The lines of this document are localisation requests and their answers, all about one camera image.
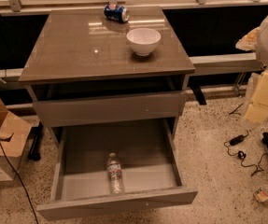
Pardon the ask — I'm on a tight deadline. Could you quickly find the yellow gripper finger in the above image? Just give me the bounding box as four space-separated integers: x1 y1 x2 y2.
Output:
241 69 268 130

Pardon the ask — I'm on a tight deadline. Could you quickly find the clear plastic water bottle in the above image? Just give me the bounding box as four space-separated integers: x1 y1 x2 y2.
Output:
106 153 125 194

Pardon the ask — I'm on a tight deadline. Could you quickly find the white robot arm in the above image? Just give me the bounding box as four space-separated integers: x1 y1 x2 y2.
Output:
235 15 268 130

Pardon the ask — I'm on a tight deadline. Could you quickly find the small bottle on floor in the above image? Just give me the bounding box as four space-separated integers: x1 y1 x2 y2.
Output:
253 183 268 203

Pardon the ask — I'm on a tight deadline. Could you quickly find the open grey middle drawer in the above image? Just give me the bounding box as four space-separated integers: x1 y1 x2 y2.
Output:
37 119 197 221

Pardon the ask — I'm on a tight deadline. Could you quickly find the closed grey top drawer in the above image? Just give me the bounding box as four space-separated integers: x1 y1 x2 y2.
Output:
33 91 185 127

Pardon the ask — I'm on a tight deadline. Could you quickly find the white ceramic bowl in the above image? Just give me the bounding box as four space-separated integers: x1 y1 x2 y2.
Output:
126 28 161 56

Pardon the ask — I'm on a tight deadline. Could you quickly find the blue soda can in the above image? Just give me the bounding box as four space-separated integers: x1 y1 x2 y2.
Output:
104 4 129 23

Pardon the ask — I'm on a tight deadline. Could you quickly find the grey cabinet with glossy top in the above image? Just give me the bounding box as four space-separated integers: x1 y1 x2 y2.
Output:
19 7 195 141

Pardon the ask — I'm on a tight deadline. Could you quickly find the black stand leg left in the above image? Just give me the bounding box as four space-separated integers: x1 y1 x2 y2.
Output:
27 123 43 161

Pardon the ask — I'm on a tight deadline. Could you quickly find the brown cardboard box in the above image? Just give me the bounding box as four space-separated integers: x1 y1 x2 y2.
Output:
0 99 32 181

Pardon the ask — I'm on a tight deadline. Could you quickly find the black power adapter with cable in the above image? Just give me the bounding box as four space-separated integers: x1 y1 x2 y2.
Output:
223 132 268 176

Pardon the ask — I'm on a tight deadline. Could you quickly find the metal window rail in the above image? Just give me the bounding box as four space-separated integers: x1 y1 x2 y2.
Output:
190 53 261 76

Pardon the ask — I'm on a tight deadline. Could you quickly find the black cable on left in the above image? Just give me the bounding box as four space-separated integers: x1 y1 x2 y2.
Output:
0 105 40 224

